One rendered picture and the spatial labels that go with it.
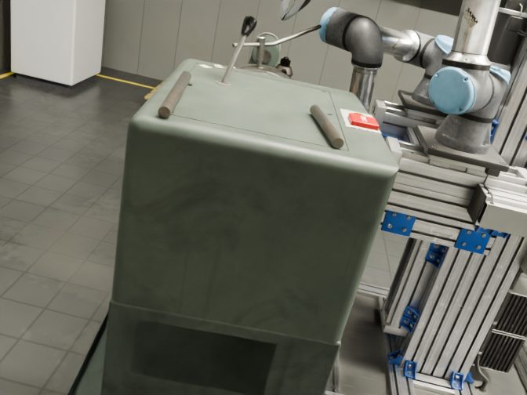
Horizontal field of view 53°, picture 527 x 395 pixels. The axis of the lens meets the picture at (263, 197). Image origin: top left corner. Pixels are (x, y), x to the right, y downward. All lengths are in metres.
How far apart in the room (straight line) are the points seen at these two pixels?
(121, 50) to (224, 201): 5.34
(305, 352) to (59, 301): 1.57
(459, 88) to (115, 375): 1.03
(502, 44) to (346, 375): 1.25
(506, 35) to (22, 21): 4.33
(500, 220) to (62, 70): 4.36
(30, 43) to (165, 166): 4.46
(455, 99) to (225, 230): 0.70
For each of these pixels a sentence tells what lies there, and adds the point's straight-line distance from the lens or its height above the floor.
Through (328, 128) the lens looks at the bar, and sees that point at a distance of 1.00.
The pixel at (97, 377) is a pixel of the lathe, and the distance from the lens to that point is 1.41.
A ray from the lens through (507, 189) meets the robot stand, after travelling 1.63.
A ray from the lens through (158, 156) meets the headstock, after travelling 0.93.
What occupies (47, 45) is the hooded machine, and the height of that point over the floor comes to 0.39.
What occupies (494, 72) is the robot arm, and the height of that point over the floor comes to 1.38.
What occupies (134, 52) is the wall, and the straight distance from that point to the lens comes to 6.17.
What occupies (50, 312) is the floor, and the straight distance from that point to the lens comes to 2.45.
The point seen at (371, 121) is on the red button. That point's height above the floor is 1.27.
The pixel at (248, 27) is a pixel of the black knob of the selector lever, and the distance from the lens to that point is 1.26.
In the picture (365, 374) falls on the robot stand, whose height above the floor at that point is 0.21.
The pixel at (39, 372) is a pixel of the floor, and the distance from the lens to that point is 2.20.
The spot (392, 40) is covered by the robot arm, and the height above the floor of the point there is 1.35.
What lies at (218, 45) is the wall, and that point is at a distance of 5.90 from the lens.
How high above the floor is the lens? 1.55
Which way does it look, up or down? 25 degrees down
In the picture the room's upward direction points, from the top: 13 degrees clockwise
